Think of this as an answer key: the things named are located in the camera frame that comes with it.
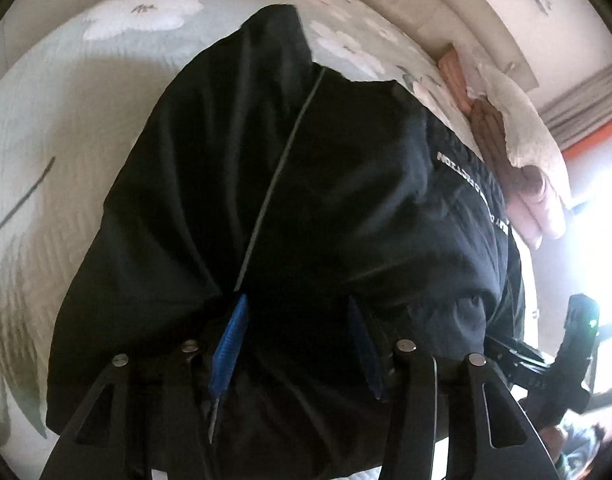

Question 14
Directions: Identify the black jacket with grey piping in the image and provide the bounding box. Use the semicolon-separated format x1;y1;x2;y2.
47;4;524;479

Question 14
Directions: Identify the folded pink brown blanket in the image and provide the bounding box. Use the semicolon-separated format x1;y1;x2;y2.
438;44;568;249

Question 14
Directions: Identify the white floral pillow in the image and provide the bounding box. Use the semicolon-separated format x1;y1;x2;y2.
461;61;572;209

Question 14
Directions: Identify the grey and orange curtain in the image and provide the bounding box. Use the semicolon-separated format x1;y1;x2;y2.
539;65;612;151

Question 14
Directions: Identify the floral quilted bedspread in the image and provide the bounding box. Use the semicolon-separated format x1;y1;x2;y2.
0;0;472;479

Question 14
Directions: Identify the beige padded headboard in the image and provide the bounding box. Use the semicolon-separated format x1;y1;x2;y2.
155;0;540;92

